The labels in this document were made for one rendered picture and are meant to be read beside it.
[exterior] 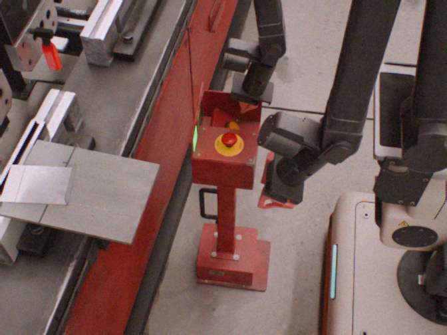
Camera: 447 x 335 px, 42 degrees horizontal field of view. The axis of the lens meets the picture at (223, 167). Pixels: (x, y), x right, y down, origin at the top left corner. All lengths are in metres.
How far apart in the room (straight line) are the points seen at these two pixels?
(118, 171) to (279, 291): 1.09
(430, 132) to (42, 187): 0.71
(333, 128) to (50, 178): 0.57
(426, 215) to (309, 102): 1.33
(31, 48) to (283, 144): 0.48
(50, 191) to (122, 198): 0.14
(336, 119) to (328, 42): 2.00
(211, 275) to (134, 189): 0.98
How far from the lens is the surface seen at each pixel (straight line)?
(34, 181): 1.19
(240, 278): 2.07
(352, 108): 0.87
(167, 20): 1.63
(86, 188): 1.16
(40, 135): 1.27
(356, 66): 0.81
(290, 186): 1.05
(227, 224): 1.86
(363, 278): 1.87
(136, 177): 1.15
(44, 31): 1.09
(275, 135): 0.94
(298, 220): 2.26
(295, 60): 2.77
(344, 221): 1.96
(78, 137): 1.36
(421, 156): 0.93
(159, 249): 2.14
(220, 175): 1.48
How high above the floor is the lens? 1.95
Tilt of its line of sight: 56 degrees down
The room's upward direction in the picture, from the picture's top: straight up
